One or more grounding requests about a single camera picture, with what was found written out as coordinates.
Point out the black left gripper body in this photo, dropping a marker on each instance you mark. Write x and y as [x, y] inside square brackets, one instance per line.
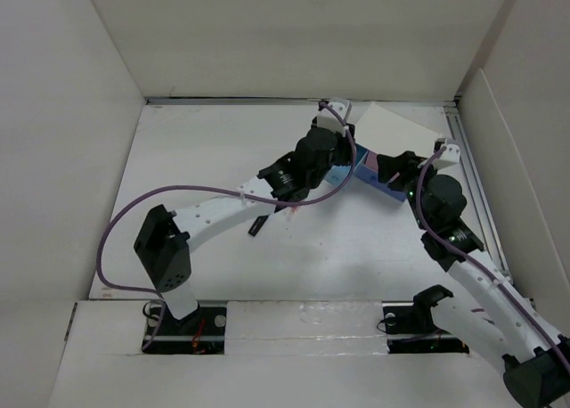
[339, 157]

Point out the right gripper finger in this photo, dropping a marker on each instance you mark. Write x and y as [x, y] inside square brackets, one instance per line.
[390, 169]
[410, 157]

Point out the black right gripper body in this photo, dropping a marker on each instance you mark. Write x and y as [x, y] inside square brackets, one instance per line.
[411, 189]

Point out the dark blue drawer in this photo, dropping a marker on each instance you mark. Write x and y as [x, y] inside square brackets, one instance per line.
[370, 177]

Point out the light blue drawer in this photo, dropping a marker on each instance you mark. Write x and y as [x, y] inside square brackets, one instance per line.
[338, 174]

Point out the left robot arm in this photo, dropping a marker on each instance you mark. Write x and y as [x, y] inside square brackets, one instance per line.
[167, 238]

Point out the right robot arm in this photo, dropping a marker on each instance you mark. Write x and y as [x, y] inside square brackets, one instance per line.
[530, 354]

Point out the pink drawer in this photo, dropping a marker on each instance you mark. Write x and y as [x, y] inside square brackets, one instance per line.
[371, 162]

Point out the white drawer cabinet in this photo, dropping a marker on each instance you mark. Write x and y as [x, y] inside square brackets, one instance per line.
[382, 131]

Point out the small black flat object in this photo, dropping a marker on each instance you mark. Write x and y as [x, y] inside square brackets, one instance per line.
[257, 225]

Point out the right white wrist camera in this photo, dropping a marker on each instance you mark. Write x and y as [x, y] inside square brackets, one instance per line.
[449, 153]

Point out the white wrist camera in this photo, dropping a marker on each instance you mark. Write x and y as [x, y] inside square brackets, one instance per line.
[449, 153]
[332, 114]

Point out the aluminium rail right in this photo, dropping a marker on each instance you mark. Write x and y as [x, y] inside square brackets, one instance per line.
[476, 191]

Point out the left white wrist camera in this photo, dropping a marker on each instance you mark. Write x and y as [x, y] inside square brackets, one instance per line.
[332, 114]

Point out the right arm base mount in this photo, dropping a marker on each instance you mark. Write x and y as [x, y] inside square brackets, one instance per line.
[410, 329]

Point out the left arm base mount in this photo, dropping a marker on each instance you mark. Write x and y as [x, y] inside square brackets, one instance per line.
[202, 334]

